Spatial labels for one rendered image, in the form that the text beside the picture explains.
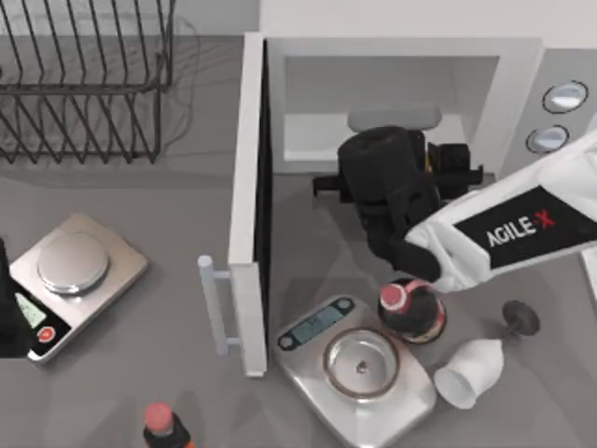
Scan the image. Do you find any white goblet with grey foot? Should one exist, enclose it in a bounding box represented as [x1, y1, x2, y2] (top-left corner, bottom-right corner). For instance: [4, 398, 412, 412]
[433, 300, 542, 411]

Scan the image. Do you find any small microwave knob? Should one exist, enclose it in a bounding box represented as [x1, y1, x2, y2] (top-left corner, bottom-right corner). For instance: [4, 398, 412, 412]
[525, 124, 571, 155]

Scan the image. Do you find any white microwave door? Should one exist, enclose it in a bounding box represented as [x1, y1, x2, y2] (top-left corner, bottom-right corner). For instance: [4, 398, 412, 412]
[228, 32, 272, 379]

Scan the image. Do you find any dark wire dish rack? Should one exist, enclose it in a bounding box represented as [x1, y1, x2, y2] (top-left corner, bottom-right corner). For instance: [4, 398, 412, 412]
[0, 0, 177, 165]

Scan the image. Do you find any dark bottle with orange label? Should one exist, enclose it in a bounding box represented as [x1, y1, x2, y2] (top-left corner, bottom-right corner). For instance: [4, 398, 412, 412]
[141, 401, 193, 448]

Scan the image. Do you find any large microwave knob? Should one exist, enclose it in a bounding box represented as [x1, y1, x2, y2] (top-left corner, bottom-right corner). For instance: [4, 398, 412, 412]
[541, 79, 590, 115]

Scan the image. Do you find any silver scale with round dish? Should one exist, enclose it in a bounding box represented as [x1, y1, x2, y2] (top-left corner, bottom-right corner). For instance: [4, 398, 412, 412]
[271, 293, 440, 448]

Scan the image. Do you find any pale grey door handle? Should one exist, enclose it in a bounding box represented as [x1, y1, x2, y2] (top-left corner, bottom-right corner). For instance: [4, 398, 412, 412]
[197, 254, 244, 358]

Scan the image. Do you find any pale microwave oven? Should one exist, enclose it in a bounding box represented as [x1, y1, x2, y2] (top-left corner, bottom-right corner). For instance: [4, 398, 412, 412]
[258, 0, 597, 182]

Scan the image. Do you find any silver scale with black panel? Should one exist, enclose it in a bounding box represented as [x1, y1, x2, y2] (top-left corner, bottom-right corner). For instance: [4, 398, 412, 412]
[7, 212, 150, 366]

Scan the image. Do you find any dark bottle with red cap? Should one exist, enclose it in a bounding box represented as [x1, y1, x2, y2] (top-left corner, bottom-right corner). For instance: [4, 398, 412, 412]
[376, 276, 448, 345]

